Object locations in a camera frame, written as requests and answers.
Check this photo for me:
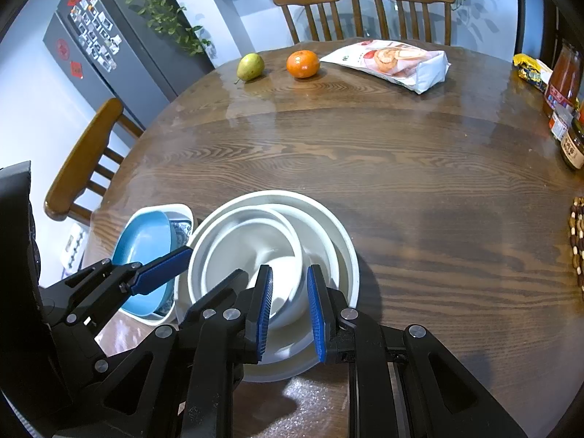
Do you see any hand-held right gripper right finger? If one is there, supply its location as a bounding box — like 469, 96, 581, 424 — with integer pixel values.
307, 264, 527, 438

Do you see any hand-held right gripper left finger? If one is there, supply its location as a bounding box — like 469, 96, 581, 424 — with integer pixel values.
82, 265, 273, 438

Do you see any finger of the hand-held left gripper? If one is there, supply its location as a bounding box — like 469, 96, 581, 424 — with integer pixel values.
41, 245, 195, 327

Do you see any blue dish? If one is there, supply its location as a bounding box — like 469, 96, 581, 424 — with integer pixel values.
112, 210, 176, 320

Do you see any white bowl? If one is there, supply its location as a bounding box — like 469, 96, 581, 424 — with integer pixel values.
255, 204, 343, 315

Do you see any large patterned square plate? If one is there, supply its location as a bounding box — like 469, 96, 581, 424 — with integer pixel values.
119, 203, 196, 327

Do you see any deep white ramekin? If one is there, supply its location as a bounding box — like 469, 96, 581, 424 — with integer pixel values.
187, 205, 307, 329

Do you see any large grey bowl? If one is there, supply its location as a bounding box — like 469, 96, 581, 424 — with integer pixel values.
174, 190, 361, 383

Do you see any grey refrigerator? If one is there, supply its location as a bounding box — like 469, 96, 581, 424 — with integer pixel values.
42, 0, 215, 133

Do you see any green pear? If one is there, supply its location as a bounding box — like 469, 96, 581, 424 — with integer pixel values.
235, 53, 265, 84

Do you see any orange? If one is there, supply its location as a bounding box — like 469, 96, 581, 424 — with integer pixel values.
287, 50, 320, 79

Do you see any group of fridge photo magnets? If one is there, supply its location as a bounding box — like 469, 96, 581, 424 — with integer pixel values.
68, 0, 124, 74

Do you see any cake roll snack bag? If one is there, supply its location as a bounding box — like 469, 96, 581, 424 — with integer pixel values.
319, 39, 452, 95

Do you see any wooden bead trivet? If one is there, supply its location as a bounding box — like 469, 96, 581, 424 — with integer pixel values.
569, 197, 584, 289

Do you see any brown sauce jar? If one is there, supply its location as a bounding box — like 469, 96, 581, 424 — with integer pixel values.
560, 121, 584, 170

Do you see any small white-labelled jar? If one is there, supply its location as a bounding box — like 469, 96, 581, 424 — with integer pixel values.
549, 110, 575, 140

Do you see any yellow snack packet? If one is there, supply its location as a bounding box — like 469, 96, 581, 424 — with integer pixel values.
513, 53, 554, 93

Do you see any red sauce bottle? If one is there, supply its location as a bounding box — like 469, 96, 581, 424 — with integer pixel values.
542, 41, 582, 119

